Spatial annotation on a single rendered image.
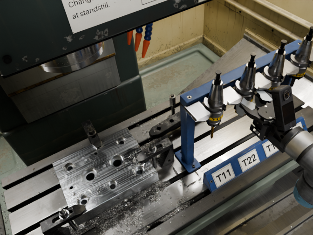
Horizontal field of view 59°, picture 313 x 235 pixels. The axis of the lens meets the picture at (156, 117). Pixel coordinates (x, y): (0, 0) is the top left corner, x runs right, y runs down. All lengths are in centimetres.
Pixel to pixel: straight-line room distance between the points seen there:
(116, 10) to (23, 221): 82
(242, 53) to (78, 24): 133
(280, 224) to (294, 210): 9
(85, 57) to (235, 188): 66
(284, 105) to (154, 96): 109
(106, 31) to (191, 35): 161
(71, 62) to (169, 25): 133
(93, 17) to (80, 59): 19
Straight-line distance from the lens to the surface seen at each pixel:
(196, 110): 77
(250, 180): 103
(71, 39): 42
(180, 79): 184
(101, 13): 42
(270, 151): 108
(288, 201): 124
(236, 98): 81
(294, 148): 76
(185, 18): 192
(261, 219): 115
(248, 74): 80
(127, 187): 91
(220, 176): 97
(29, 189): 113
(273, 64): 88
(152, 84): 181
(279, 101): 75
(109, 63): 127
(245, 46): 169
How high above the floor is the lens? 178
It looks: 48 degrees down
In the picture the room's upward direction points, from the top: 7 degrees counter-clockwise
